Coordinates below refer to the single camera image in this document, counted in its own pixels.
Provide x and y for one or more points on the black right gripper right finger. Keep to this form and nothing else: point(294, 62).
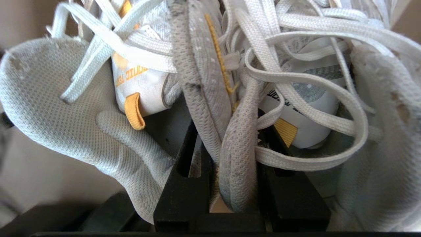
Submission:
point(289, 197)

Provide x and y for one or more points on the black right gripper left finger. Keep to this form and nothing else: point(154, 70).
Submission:
point(184, 197)

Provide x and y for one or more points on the white mesh sneaker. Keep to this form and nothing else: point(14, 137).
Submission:
point(65, 98)
point(378, 181)

